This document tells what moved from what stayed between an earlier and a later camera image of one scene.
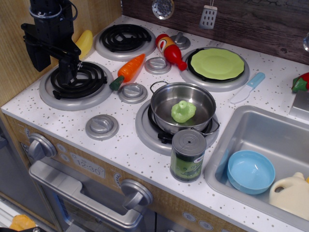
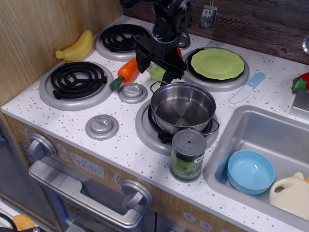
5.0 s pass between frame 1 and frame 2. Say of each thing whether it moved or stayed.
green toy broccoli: moved
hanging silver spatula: stayed
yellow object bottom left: stayed
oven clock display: stayed
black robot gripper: moved
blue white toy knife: stayed
